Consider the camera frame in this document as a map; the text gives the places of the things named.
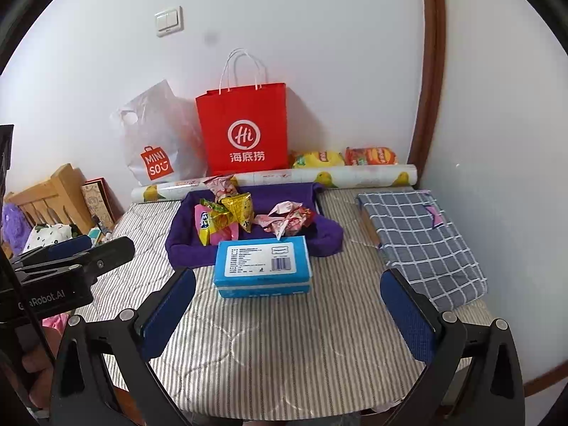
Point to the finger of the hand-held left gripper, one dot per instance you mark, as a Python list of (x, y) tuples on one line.
[(71, 243), (113, 255)]

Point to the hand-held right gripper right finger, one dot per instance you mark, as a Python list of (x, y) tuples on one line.
[(408, 315)]

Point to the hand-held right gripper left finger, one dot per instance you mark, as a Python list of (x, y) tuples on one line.
[(166, 315)]

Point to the purple fabric basket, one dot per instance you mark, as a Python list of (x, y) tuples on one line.
[(191, 248)]

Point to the pink yellow snack packet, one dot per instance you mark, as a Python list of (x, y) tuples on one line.
[(211, 226)]

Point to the green snack packet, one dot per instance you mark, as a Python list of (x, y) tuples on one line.
[(213, 206)]

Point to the pink strawberry snack packet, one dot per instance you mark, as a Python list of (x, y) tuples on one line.
[(220, 188)]

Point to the white red snack packet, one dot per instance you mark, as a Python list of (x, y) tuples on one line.
[(299, 222)]

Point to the pale pink snack packet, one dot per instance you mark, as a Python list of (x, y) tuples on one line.
[(275, 215)]

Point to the person's left hand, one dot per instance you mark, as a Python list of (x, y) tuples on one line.
[(40, 364)]

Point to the white dotted pillow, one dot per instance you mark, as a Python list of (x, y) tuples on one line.
[(49, 235)]

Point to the teal white box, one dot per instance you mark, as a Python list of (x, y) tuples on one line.
[(94, 236)]

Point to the pink blanket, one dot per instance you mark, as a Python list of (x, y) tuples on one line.
[(57, 321)]

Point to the patterned book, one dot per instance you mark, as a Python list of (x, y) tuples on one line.
[(97, 204)]

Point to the wooden headboard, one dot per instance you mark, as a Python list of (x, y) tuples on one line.
[(44, 195)]

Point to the purple plush toy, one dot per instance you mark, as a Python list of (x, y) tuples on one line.
[(15, 228)]

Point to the grey checkered folded cloth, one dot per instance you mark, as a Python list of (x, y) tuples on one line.
[(417, 239)]

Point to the blue tissue box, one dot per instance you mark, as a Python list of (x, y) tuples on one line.
[(262, 262)]

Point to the striped mattress pad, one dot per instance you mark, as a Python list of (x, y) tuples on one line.
[(275, 341)]

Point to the white plastic shopping bag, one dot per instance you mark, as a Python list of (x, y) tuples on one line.
[(159, 133)]

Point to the lemon print paper roll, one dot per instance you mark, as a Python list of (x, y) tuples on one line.
[(355, 177)]

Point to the orange chip bag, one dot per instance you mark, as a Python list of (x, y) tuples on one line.
[(370, 156)]

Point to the yellow chip bag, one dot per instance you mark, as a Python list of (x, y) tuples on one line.
[(317, 159)]

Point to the red paper bag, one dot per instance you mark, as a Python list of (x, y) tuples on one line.
[(244, 120)]

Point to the brown wooden door frame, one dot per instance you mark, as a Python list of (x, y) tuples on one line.
[(428, 75)]

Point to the white light switch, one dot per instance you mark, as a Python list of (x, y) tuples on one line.
[(168, 20)]

